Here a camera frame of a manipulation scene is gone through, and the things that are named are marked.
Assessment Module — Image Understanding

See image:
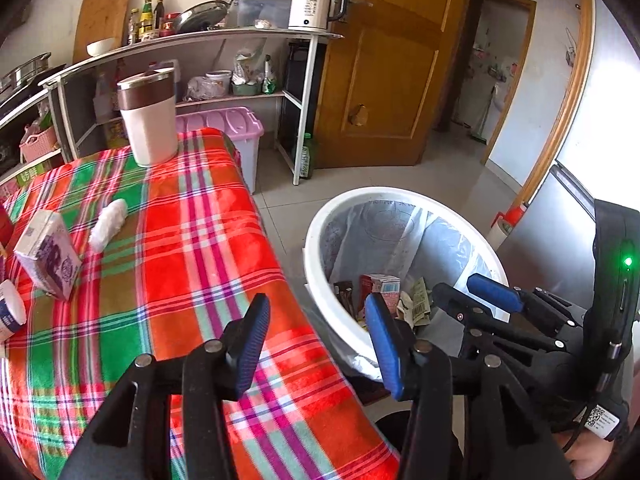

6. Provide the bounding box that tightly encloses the black induction cooker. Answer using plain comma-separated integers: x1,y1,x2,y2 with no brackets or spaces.
0,77,51,116

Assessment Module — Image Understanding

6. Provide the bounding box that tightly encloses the pink basket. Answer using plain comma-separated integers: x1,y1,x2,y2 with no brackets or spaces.
19,125,60,163

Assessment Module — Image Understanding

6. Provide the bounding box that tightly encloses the clear plastic container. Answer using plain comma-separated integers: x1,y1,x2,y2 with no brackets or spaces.
232,0,293,28

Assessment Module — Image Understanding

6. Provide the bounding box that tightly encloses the wooden door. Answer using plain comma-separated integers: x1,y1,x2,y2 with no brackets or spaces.
315,0,473,168

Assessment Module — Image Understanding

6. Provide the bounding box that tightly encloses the white green food bag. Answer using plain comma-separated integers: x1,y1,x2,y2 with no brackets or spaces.
232,50,266,96

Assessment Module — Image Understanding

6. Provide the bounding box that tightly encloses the wooden cutting board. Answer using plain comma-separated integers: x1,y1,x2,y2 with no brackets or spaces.
72,0,136,63

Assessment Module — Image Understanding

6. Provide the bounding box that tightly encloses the brown snack wrapper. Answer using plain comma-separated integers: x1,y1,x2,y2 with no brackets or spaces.
334,280,361,318

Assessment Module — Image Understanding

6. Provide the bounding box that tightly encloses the white tissue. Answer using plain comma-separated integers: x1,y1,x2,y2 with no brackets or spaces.
89,198,128,252

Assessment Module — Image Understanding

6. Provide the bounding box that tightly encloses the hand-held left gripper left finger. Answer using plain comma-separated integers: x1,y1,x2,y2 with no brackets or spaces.
57,292,273,480

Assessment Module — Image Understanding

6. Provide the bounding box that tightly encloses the translucent plastic jug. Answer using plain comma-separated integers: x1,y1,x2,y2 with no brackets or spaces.
95,72,113,121

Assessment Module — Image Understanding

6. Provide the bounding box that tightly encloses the white bowl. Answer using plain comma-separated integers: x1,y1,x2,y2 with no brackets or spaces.
86,37,117,57

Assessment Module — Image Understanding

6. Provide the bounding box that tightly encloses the purple and white carton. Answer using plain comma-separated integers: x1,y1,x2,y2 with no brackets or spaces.
14,210,82,302

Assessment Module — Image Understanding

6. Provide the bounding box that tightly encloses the black box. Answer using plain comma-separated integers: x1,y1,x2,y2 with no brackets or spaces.
285,40,328,161

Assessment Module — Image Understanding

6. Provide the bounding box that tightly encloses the white blue cup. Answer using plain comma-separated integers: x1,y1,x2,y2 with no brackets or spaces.
0,280,27,335

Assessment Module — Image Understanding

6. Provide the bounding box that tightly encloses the white rimmed trash bin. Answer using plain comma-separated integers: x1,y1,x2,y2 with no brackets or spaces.
302,186,511,381

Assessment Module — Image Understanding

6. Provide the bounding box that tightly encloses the red yellow oil bottle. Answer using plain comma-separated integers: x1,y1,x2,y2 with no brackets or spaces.
107,117,128,148

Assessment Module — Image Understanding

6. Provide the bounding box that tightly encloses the clear plastic bag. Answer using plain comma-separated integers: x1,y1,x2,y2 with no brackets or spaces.
184,76,216,102

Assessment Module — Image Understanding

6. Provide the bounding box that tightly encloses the green patterned wrapper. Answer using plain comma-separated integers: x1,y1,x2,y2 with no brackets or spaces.
400,277,433,328

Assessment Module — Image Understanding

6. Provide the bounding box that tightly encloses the wok with lid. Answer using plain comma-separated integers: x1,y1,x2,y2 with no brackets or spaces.
172,0,232,34

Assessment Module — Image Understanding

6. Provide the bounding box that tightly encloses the clear plastic bin liner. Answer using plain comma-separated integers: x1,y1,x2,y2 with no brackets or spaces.
320,197,496,376

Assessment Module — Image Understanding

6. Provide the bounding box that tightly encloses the green yellow label bottle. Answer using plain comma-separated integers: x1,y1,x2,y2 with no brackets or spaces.
138,0,154,42

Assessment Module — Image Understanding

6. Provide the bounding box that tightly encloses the person's right hand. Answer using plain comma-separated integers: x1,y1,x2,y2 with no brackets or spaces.
562,430,623,480

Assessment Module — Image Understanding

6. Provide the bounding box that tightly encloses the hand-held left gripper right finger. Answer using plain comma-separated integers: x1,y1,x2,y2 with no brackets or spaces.
365,292,573,480

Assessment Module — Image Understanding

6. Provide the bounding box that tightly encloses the grey metal shelf rack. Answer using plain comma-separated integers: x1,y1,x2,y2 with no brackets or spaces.
39,27,346,186

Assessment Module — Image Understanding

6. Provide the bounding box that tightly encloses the pink lidded storage box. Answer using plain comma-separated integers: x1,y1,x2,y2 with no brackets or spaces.
175,106,265,195

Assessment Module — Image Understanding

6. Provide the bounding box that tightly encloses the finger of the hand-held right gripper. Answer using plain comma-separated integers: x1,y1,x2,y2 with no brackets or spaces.
466,273,586,333
431,282,568,361

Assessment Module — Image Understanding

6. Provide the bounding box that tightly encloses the low grey shelf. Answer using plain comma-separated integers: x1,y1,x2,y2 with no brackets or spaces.
0,87,66,181

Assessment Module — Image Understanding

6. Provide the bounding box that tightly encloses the green white box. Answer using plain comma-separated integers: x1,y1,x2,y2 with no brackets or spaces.
12,157,68,186

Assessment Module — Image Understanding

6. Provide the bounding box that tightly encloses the white electric kettle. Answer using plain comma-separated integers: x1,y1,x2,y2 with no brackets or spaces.
288,0,348,31

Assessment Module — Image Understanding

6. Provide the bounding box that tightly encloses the plaid tablecloth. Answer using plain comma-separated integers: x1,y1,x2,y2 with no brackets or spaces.
0,129,401,480

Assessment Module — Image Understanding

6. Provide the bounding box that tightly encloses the white and brown tumbler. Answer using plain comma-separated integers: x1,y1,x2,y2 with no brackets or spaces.
116,62,179,168

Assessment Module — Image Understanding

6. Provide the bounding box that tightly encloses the white plastic tub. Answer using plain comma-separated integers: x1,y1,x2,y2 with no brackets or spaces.
206,70,233,98

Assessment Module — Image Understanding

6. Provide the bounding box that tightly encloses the red and white carton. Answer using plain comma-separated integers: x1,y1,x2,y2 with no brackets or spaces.
359,274,402,311

